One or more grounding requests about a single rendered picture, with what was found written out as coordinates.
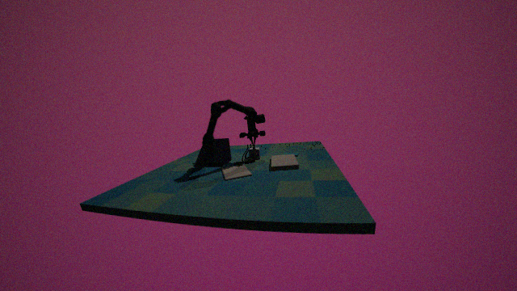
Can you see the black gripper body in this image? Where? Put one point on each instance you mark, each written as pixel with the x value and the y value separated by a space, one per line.
pixel 261 133

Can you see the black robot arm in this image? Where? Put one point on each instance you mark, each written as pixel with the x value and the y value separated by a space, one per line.
pixel 216 110

